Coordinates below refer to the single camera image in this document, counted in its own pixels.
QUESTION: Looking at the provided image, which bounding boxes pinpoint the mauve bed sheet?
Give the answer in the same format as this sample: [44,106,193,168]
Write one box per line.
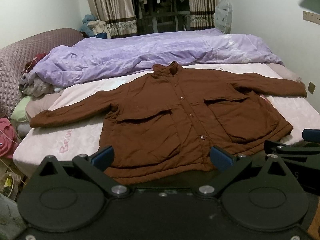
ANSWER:
[267,63,303,83]

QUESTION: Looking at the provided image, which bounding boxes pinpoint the blue and beige clothes pile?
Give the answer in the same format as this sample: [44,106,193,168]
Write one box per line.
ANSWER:
[78,15,111,38]

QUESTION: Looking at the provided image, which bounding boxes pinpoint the right beige patterned curtain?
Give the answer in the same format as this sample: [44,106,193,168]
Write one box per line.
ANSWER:
[189,0,216,30]

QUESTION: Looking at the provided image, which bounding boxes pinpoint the pink printed bed blanket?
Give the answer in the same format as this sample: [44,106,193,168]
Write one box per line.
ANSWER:
[13,63,319,177]

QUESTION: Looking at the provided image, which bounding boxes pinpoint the beige patterned curtain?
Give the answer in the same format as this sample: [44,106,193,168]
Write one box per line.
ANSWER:
[88,0,137,38]
[189,0,216,30]

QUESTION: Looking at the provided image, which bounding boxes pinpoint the grey clothes by headboard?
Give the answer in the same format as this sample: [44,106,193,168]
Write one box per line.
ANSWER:
[18,76,54,98]

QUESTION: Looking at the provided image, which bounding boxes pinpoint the wall socket plate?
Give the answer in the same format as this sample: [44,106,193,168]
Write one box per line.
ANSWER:
[308,81,316,94]

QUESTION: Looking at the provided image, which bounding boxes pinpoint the mauve quilted headboard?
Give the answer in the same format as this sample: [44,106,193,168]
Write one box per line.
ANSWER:
[1,28,83,118]

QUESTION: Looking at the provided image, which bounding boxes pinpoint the purple quilt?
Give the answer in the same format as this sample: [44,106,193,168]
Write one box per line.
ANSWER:
[30,29,282,87]

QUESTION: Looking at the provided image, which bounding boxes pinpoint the brown padded jacket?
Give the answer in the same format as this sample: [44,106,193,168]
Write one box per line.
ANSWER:
[30,62,307,185]

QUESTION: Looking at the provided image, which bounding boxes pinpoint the beige wall strip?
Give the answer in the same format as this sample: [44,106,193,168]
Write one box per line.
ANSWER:
[303,11,320,25]

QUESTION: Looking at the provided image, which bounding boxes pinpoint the left beige patterned curtain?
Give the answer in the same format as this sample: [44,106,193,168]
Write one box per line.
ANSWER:
[88,0,137,38]

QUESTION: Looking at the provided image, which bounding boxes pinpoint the light green pillow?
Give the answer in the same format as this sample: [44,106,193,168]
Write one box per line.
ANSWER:
[10,96,32,128]

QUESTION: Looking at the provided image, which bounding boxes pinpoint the pink bag beside bed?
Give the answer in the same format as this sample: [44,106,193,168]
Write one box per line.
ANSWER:
[0,118,18,159]

